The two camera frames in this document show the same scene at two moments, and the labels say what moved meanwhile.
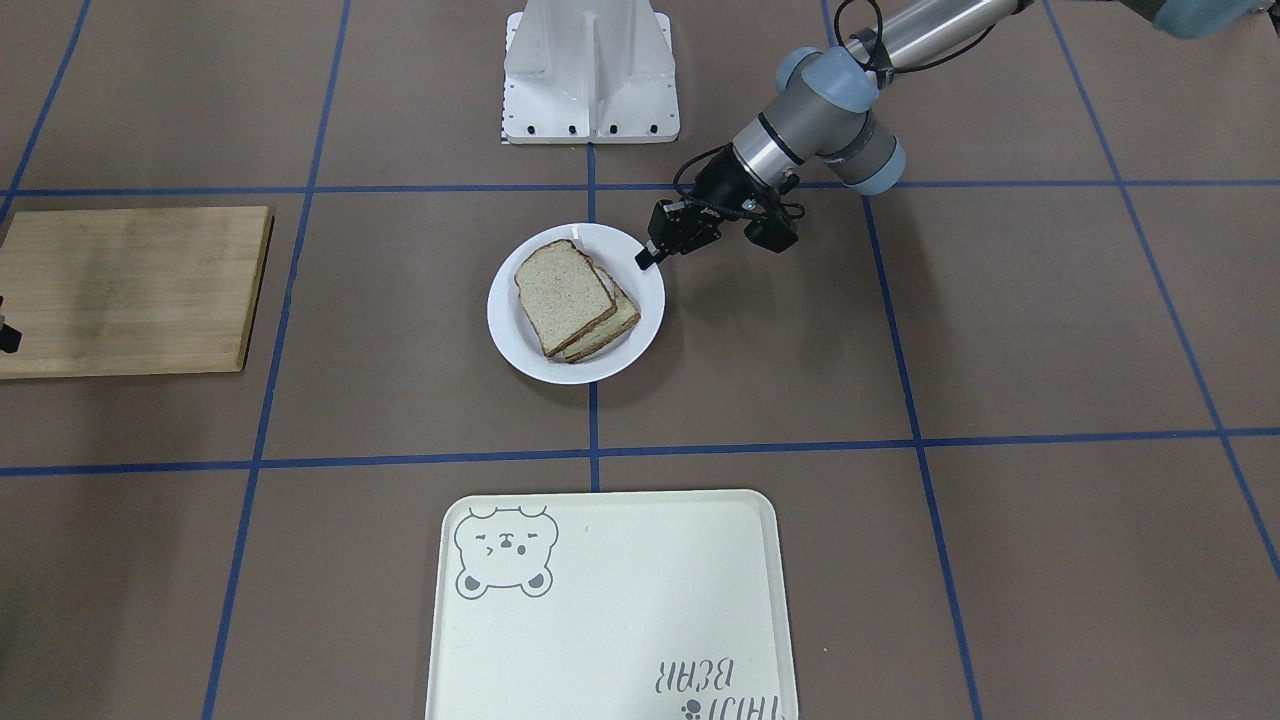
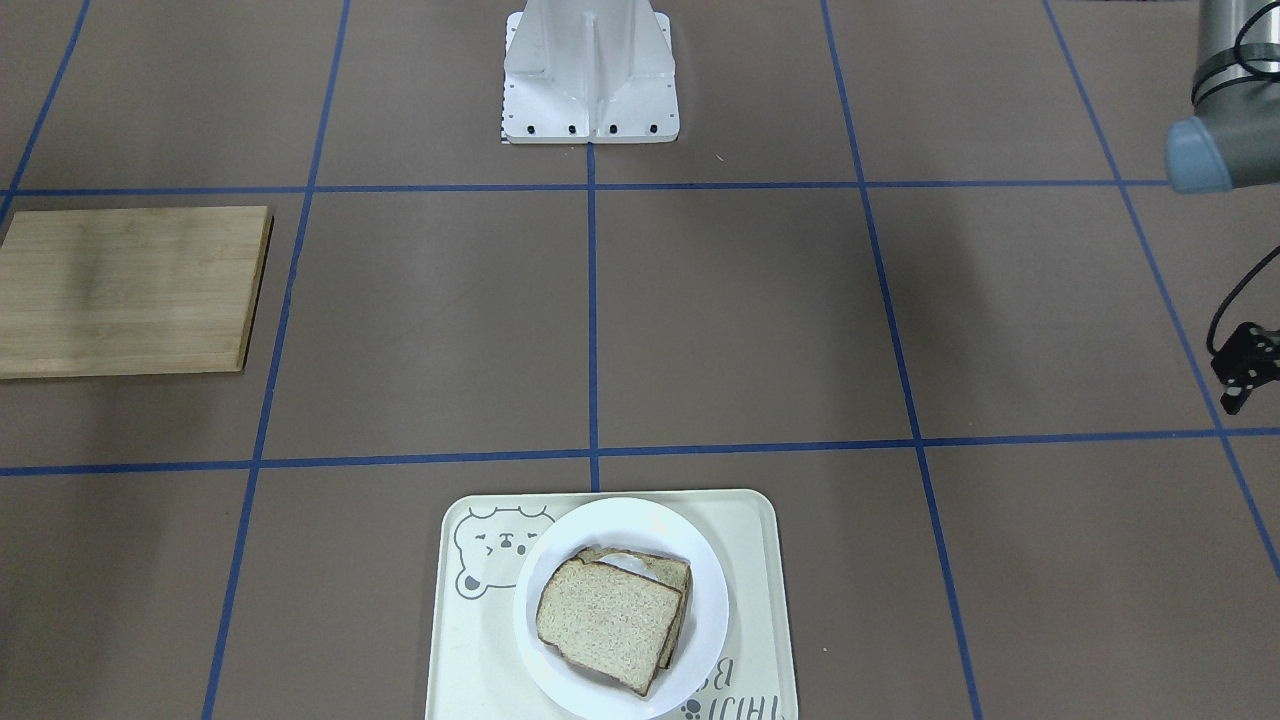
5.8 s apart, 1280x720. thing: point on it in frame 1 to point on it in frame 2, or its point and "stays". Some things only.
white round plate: [608, 248] to [639, 527]
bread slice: [563, 292] to [613, 623]
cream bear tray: [611, 605] stays
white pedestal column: [578, 72] stays
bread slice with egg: [627, 313] to [670, 573]
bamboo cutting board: [130, 291] stays
